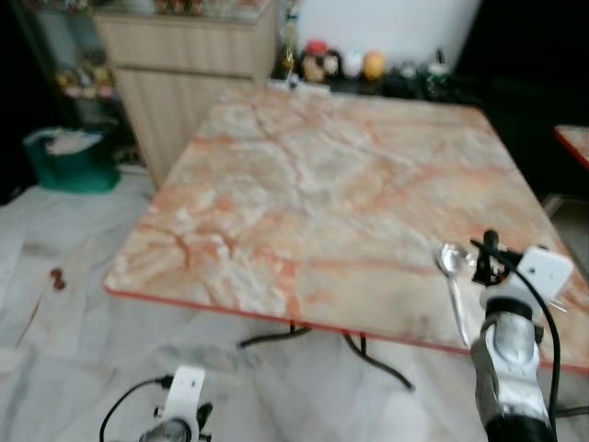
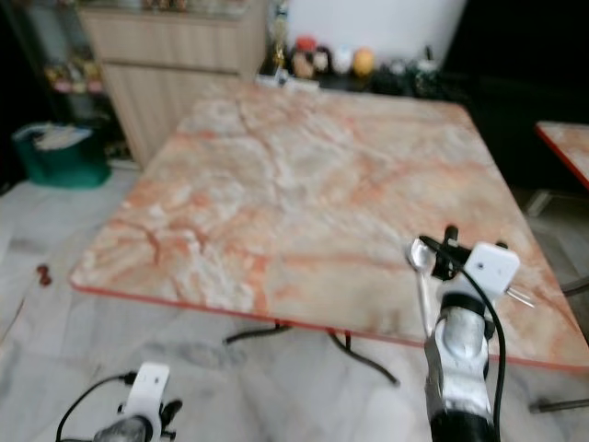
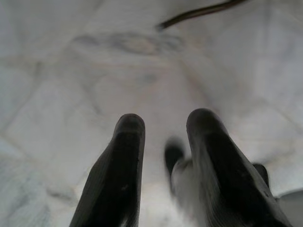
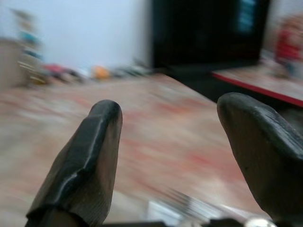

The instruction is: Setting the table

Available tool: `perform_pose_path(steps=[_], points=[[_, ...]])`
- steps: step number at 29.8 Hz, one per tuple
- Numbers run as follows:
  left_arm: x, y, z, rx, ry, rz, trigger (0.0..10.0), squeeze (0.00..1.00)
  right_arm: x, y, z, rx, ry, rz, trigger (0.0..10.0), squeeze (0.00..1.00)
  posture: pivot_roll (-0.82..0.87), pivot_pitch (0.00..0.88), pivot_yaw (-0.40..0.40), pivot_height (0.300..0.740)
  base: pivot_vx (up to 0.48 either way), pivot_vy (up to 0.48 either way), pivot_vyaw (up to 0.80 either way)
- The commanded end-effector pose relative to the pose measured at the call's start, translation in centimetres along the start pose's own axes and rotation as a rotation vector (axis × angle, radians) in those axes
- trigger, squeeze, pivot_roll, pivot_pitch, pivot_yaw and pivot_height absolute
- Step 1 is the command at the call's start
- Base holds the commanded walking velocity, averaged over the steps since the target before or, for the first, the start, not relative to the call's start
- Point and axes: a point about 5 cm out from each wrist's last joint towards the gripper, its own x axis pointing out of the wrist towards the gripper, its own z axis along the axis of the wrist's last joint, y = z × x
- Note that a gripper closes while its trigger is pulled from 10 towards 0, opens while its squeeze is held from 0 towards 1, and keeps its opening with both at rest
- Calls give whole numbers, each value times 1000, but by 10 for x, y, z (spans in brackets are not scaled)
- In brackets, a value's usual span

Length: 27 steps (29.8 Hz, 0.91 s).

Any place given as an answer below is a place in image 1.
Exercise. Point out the dark display shelf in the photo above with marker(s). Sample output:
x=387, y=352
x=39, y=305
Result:
x=83, y=83

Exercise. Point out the silver metal spoon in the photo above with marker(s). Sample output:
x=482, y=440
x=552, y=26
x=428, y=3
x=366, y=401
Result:
x=450, y=259

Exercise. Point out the dark round jar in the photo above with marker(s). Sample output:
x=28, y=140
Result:
x=408, y=79
x=438, y=81

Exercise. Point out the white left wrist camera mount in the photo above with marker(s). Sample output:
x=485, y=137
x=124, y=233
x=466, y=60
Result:
x=187, y=391

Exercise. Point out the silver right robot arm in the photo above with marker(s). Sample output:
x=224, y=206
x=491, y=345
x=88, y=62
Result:
x=511, y=359

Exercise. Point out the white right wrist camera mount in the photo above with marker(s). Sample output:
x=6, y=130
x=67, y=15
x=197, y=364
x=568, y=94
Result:
x=548, y=269

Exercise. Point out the light wooden cabinet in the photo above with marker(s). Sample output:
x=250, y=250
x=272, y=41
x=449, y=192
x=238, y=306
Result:
x=193, y=55

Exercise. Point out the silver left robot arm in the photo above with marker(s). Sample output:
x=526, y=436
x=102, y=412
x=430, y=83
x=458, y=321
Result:
x=166, y=433

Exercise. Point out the small dark red object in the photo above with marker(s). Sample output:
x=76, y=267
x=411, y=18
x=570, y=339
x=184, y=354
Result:
x=58, y=279

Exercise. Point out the white crumpled cloth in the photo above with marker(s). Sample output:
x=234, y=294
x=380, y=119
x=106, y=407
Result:
x=74, y=141

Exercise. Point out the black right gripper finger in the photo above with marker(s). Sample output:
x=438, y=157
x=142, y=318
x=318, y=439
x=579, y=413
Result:
x=491, y=240

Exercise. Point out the tall dark glass bottle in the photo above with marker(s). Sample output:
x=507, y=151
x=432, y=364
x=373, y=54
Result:
x=290, y=55

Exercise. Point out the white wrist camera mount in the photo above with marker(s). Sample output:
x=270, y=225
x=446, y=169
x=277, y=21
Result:
x=187, y=391
x=548, y=269

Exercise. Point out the small white figurine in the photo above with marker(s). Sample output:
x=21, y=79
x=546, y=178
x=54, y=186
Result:
x=352, y=64

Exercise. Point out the silver metal fork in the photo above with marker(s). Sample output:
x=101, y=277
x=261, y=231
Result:
x=561, y=301

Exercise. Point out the green plastic bin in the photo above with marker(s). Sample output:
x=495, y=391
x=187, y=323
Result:
x=74, y=170

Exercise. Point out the brown toy with red cap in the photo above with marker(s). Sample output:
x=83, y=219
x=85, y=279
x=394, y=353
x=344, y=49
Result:
x=317, y=64

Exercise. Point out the small orange figurine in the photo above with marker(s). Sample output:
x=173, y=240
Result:
x=375, y=66

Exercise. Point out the marble table with red edge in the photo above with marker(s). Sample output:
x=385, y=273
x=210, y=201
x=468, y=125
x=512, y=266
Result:
x=575, y=140
x=322, y=203

